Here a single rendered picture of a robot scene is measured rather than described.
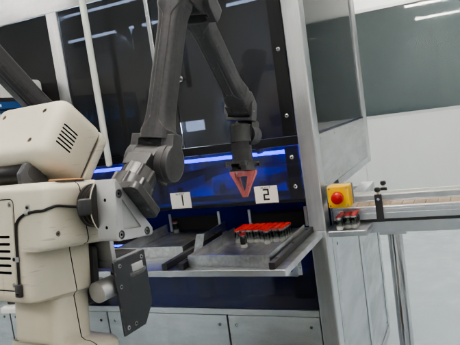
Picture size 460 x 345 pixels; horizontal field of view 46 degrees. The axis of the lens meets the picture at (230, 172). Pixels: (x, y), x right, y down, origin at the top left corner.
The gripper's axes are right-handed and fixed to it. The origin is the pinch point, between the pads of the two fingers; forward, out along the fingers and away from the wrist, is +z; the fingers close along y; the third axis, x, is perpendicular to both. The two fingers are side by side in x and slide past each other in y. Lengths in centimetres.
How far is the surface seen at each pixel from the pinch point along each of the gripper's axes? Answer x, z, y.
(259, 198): 9.6, 2.3, 35.7
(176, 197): 43, 0, 35
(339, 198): -19.2, 4.0, 32.4
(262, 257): -3.5, 17.8, 0.4
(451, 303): -40, 78, 211
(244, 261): 2.2, 18.9, 0.7
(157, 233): 54, 13, 38
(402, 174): 15, -1, 500
